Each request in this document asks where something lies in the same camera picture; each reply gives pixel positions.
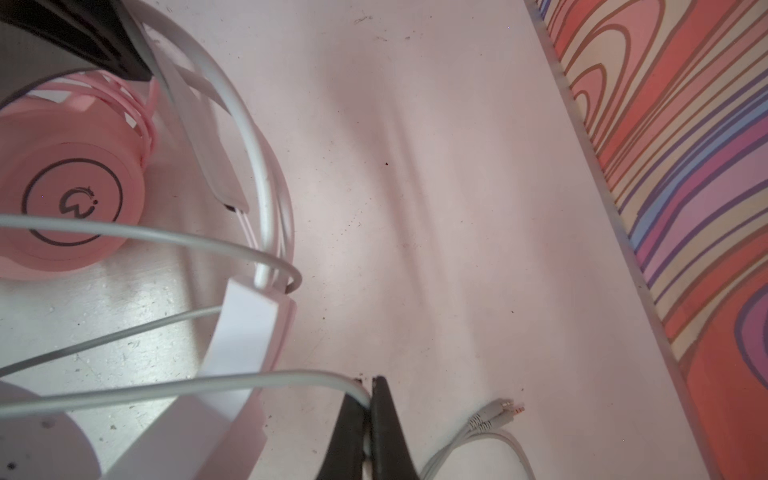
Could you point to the pink cat-ear headphones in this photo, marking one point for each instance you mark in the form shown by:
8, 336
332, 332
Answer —
76, 148

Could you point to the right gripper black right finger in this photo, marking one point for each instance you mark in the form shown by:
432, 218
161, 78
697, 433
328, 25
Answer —
390, 456

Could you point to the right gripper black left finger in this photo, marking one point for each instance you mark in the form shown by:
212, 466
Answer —
345, 455

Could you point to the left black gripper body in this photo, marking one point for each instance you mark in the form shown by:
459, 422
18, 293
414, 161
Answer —
100, 32

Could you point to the white headphones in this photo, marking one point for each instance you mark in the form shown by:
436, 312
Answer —
213, 427

